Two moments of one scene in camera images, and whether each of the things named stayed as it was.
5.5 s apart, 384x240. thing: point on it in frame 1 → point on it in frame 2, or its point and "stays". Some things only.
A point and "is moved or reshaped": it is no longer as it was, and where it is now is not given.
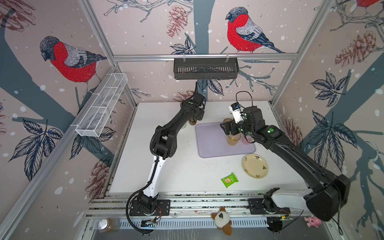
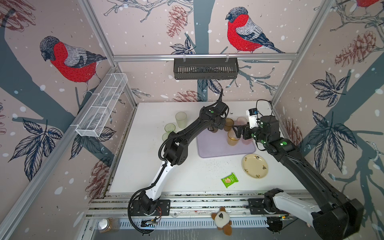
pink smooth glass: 247,139 stays
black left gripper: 201,115 → 222,125
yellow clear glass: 192,121 is moved or reshaped
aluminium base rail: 192,204 stays
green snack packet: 230,180 stays
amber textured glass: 233,140 stays
